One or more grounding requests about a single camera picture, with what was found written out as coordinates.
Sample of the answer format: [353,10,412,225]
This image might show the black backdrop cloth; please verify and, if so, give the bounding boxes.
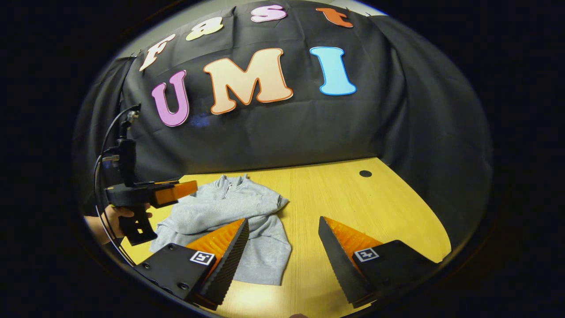
[73,0,493,248]

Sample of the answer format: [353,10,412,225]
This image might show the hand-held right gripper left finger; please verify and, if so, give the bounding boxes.
[135,218,250,310]

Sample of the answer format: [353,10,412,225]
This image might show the grey zip sweater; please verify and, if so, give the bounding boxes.
[149,174,292,286]

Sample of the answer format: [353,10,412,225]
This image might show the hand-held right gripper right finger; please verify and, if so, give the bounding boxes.
[318,216,446,308]

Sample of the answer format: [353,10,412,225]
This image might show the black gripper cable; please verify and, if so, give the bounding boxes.
[93,105,138,266]

